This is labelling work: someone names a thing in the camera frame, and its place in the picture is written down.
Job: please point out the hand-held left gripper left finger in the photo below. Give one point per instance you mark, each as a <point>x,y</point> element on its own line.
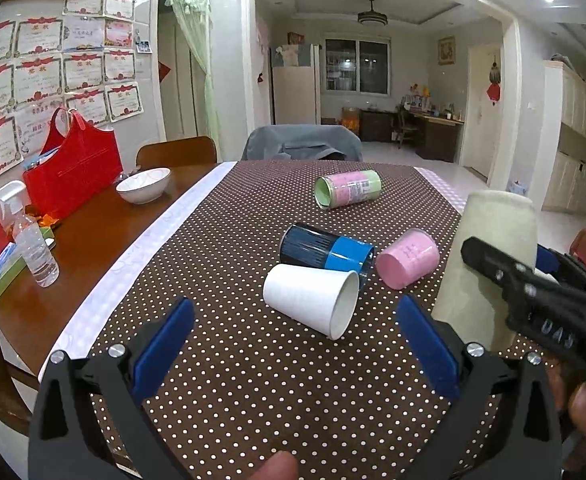
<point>165,355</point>

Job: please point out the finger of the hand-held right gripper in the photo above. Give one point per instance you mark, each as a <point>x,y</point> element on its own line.
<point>488,262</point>
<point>545,260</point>

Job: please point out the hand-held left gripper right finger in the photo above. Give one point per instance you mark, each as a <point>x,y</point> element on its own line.
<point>428,355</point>

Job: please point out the cream cup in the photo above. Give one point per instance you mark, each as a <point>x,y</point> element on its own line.
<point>493,220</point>

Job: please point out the white paper cup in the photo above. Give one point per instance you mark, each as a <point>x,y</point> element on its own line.
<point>308,295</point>

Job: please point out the blue and black cup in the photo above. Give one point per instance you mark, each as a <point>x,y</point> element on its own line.
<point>318,250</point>

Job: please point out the pink and green cup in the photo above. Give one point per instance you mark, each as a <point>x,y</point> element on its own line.
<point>350,187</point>

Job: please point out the person's left hand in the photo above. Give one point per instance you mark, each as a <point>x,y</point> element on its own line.
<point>274,467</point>

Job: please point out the brown polka-dot tablecloth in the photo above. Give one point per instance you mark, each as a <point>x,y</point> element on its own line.
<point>253,385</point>

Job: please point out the white cabinet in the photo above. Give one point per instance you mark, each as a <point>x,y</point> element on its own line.
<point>573,160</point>

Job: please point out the dark wooden desk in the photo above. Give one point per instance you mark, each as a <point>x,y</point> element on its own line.
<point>440,135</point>

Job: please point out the white door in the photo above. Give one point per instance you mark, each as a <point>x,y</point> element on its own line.
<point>480,125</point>

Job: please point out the dark desk chair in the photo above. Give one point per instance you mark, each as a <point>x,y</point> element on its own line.
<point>407,127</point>

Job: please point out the clear spray bottle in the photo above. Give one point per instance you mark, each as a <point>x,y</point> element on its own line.
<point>35,250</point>

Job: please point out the white bowl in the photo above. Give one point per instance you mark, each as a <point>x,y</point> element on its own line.
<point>143,185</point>

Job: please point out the dark low cabinet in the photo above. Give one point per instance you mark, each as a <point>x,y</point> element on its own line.
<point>378,127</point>

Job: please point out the red hanging ornament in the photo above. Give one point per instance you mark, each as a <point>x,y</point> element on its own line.
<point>494,87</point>

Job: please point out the green tray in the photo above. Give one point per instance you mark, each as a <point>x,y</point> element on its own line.
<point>3,280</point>

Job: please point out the red bag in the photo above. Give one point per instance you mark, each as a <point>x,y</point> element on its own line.
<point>78,175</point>

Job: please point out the small framed picture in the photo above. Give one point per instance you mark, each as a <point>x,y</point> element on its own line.
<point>446,50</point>

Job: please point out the grey covered chair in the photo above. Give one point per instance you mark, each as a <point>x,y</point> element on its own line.
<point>303,142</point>

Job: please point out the window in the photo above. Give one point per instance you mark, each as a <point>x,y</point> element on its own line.
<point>358,65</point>

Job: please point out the white refrigerator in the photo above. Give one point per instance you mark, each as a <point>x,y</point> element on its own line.
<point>293,90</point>

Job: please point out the ceiling lamp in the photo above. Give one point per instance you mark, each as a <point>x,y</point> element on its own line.
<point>372,16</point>

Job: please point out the green curtain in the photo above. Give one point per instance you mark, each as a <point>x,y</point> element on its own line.
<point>198,60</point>

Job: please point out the wall of award certificates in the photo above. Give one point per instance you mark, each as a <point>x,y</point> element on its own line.
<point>38,70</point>

